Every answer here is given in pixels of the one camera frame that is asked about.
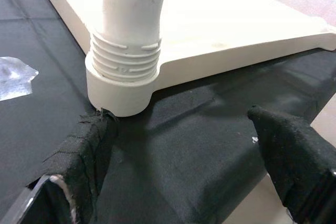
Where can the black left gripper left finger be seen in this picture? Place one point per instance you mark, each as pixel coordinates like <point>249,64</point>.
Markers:
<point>78,161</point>

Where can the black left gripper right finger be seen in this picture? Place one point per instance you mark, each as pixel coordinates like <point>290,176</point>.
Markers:
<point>294,161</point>

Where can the white plastic table leg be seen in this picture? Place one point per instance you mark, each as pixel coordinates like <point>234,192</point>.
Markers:
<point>131,11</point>

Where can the black tablecloth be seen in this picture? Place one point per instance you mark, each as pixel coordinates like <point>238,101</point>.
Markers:
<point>183,169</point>

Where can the clear tape piece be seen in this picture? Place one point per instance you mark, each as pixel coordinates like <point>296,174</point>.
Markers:
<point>13,77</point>

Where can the white plastic table top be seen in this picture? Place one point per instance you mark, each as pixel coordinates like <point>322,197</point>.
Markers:
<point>210,37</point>

